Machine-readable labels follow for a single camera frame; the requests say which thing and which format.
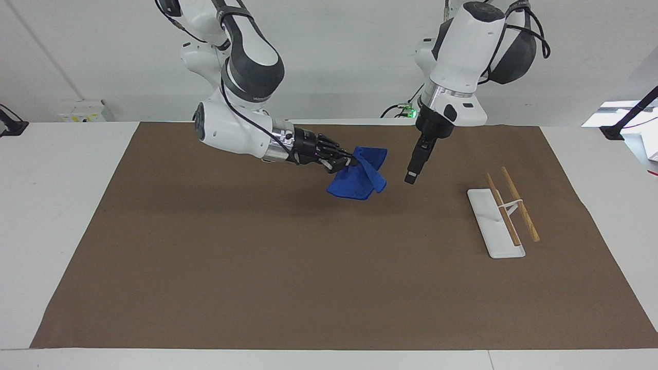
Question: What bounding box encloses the black stand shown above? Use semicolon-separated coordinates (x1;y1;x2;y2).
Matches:
0;104;29;137
599;85;658;141

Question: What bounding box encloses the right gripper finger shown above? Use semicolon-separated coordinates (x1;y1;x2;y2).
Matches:
319;134;359;159
318;151;359;175

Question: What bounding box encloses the black cable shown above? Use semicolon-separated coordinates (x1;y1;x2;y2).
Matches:
380;85;425;119
218;77;300;163
476;0;552;86

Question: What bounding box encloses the blue towel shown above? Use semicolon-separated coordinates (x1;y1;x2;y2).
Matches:
326;146;389;201

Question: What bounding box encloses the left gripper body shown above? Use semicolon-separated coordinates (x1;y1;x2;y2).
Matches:
414;105;456;156

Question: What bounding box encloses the white wall socket box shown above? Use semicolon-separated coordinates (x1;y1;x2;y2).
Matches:
57;99;107;123

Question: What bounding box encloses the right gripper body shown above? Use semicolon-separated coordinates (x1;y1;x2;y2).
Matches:
292;128;323;166

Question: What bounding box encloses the white rack with wooden bars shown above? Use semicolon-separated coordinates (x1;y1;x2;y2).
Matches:
466;166;541;260

